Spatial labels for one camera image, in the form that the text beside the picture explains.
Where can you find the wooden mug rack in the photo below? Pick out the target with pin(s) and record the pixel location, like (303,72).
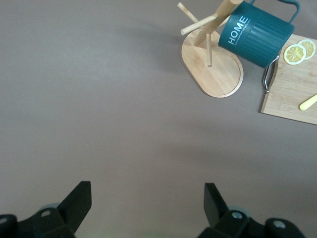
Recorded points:
(218,74)

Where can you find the lemon slice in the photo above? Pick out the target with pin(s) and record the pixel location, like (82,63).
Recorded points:
(310,45)
(294,54)

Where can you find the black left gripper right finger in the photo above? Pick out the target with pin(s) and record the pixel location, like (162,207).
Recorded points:
(218,213)

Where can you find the teal cup with yellow inside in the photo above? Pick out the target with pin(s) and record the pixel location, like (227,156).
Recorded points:
(257,37)

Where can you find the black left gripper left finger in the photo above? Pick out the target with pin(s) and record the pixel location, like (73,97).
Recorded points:
(71,213)

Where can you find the yellow plastic knife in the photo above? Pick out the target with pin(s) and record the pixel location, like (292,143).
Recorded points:
(308,102)

